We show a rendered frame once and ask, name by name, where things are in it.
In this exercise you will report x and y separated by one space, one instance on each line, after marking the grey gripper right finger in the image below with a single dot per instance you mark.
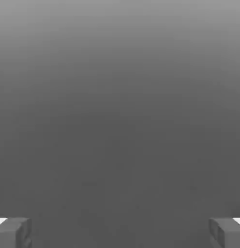
228 232

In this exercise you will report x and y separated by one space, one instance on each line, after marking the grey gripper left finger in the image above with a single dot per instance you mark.
12 232

